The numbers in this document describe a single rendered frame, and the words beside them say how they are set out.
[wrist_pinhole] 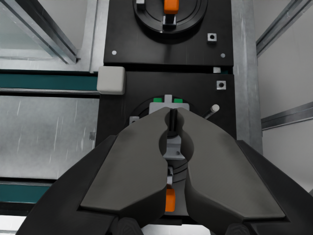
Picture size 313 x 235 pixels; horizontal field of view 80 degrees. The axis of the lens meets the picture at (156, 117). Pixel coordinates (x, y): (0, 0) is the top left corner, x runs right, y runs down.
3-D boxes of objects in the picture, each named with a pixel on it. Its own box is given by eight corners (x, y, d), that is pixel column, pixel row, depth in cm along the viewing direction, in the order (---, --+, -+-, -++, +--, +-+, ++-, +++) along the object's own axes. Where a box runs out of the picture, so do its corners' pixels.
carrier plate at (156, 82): (235, 214, 31) (241, 219, 29) (92, 208, 32) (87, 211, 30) (230, 78, 36) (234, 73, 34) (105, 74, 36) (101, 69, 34)
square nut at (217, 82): (224, 91, 33) (226, 89, 32) (214, 91, 33) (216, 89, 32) (223, 82, 33) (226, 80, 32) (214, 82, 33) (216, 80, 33)
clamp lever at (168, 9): (174, 26, 33) (178, 10, 25) (163, 25, 33) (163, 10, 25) (176, 3, 32) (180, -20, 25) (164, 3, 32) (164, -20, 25)
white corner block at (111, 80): (126, 98, 35) (122, 91, 31) (102, 97, 36) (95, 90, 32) (128, 74, 36) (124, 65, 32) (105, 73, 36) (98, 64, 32)
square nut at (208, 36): (214, 44, 35) (216, 41, 34) (206, 44, 35) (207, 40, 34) (214, 36, 35) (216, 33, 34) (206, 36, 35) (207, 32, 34)
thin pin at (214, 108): (203, 122, 30) (219, 110, 22) (198, 122, 30) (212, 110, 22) (203, 117, 30) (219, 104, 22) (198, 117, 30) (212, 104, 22)
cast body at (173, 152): (183, 160, 25) (191, 155, 18) (149, 159, 25) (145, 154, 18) (183, 100, 27) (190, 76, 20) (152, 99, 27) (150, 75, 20)
